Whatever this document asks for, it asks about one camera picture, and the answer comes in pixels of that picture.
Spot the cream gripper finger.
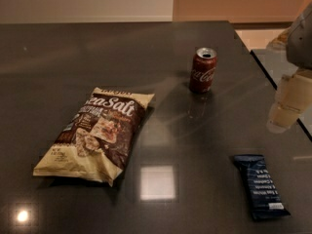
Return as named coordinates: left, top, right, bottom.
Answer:
left=266, top=74, right=312, bottom=134

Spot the red coke can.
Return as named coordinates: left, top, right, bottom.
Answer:
left=189, top=48, right=217, bottom=94

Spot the dark blue snack bar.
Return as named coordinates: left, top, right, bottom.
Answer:
left=234, top=154, right=290, bottom=220

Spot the sea salt chips bag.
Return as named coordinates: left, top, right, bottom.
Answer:
left=33, top=88, right=153, bottom=184

